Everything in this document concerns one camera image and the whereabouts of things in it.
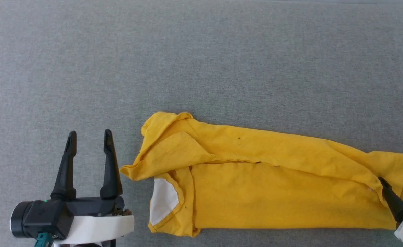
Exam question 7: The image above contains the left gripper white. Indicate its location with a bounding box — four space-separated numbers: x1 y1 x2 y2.
50 129 135 246

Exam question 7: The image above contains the yellow t-shirt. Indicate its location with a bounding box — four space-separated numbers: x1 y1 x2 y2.
120 111 403 238

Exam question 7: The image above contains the left gripper black motor cylinder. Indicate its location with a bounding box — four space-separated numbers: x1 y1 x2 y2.
10 201 34 238

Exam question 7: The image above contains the left camera teal plug cable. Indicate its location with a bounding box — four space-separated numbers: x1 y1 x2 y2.
34 232 53 247

